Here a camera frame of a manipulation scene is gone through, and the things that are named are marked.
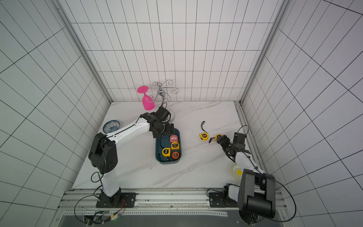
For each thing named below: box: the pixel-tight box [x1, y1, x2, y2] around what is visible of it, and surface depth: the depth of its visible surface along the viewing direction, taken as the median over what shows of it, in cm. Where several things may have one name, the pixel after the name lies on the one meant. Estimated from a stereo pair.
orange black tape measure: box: [171, 151, 181, 160], surface depth 87 cm
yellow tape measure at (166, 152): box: [162, 147, 171, 158], surface depth 89 cm
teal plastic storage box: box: [155, 128, 182, 165], surface depth 91 cm
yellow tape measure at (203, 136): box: [199, 120, 209, 141], surface depth 99 cm
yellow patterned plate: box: [230, 162, 243, 182], surface depth 84 cm
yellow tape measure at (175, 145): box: [171, 141, 180, 150], surface depth 93 cm
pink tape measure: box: [169, 134, 179, 143], surface depth 97 cm
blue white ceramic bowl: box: [102, 119, 121, 134], surface depth 103 cm
